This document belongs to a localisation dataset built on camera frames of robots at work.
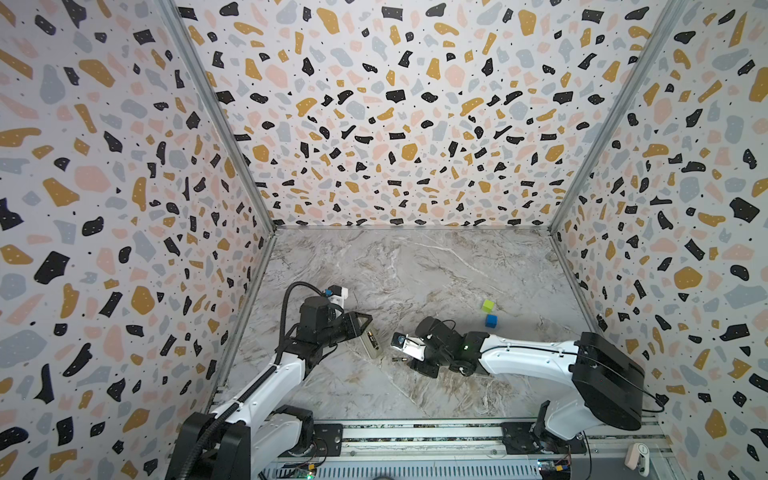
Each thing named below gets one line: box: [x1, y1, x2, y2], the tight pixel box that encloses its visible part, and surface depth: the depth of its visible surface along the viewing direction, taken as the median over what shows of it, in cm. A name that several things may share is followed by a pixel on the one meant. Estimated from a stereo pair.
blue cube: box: [485, 314, 499, 329], surface depth 97 cm
